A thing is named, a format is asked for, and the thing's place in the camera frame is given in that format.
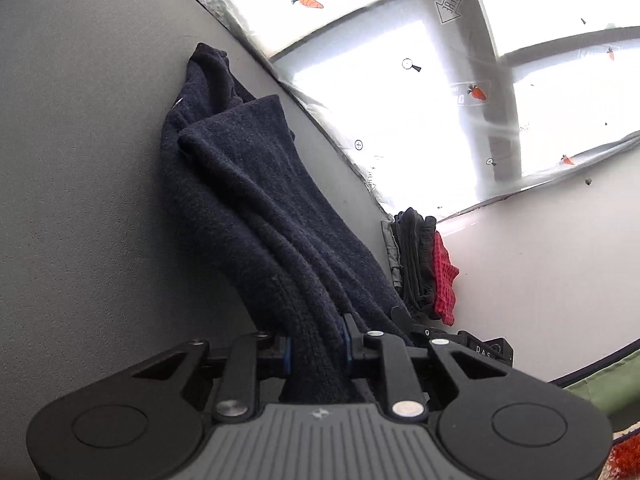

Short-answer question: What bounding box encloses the navy blue knit sweater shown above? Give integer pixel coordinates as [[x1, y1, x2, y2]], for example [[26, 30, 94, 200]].
[[160, 44, 400, 404]]

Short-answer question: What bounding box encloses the red striped folded garment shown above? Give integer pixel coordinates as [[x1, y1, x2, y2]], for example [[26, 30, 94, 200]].
[[433, 231, 460, 326]]

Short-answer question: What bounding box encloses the grey folded garment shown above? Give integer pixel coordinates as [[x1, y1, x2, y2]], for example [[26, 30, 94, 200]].
[[381, 220, 402, 292]]

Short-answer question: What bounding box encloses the black folded garment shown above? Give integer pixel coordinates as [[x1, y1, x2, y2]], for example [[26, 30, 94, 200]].
[[392, 208, 438, 321]]

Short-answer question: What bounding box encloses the green fabric object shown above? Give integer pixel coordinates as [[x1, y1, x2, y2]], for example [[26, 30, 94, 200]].
[[551, 340, 639, 415]]

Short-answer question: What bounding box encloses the orange red rug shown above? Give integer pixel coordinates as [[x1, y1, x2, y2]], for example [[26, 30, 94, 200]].
[[600, 431, 640, 480]]

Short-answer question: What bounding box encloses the white printed curtain sheet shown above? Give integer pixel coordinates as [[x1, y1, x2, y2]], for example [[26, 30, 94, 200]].
[[196, 0, 639, 218]]

